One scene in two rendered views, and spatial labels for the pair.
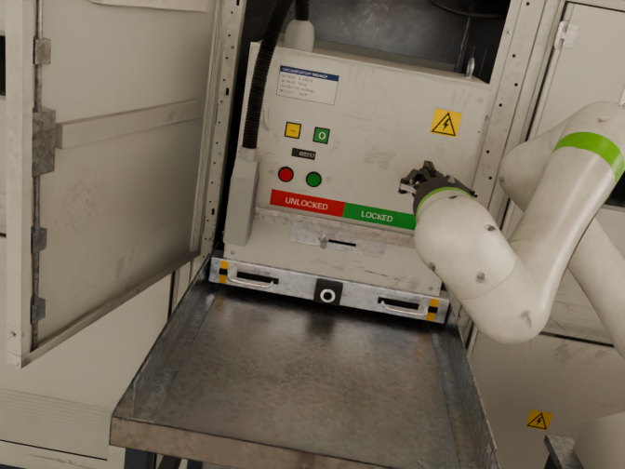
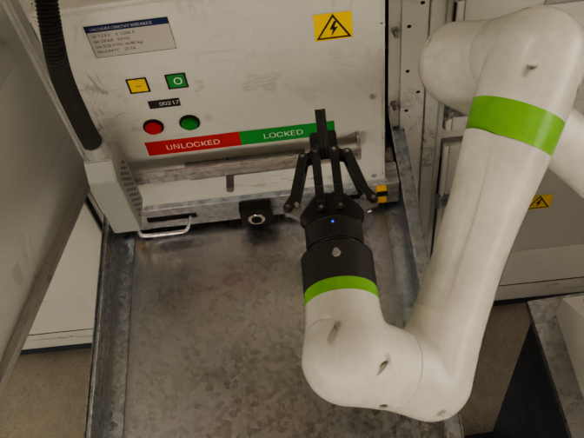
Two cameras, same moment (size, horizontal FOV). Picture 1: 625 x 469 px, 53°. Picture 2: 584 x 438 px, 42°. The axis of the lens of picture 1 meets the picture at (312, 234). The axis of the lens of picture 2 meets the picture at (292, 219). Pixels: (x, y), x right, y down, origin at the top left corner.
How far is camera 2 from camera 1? 0.74 m
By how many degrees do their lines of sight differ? 35
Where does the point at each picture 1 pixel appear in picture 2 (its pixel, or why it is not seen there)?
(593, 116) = (517, 63)
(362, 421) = (320, 408)
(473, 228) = (361, 383)
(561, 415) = (563, 192)
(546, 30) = not seen: outside the picture
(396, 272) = (328, 172)
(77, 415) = (56, 308)
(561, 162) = (475, 160)
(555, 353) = not seen: hidden behind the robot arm
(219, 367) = (164, 376)
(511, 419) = not seen: hidden behind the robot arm
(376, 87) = (222, 15)
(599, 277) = (565, 168)
